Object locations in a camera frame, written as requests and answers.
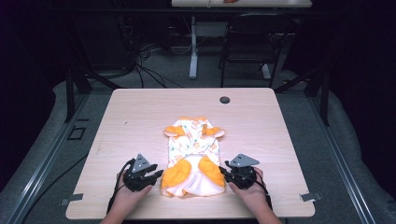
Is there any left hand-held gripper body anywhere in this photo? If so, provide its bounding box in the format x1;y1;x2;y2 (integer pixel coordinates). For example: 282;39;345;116
122;153;159;192

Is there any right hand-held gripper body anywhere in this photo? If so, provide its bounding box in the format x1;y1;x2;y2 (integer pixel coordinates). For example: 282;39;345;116
224;153;262;190

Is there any orange and white pet garment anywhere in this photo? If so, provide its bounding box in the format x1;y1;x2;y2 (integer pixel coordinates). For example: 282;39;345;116
160;116;226;199

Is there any person's right hand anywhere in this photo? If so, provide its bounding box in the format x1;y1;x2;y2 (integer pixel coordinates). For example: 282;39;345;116
228;167;266;211

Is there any person's left hand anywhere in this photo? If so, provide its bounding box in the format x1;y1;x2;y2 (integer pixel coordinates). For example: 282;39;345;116
115;173;154;214

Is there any black metal stand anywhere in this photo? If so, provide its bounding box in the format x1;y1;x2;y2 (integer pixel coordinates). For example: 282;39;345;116
273;64;332;127
63;12;123;124

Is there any white table leg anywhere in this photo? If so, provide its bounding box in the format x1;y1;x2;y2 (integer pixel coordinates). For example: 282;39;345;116
189;15;199;80

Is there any black chair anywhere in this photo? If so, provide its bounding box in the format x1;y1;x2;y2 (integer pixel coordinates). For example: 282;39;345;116
217;12;296;89

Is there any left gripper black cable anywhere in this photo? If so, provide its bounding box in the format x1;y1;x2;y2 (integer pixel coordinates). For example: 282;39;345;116
106;158;136;216

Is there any grey metal table bracket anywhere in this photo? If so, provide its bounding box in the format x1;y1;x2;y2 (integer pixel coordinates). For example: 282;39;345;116
60;192;85;206
299;192;323;203

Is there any black floor cable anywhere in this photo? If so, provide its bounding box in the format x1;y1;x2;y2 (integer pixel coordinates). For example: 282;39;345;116
18;151;91;224

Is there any aluminium floor rail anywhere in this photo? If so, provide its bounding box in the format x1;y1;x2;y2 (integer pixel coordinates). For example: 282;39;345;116
5;92;92;224
307;95;378;224

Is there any bundle of floor cables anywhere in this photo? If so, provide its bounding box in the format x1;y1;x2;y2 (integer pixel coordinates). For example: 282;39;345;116
132;40;192;90

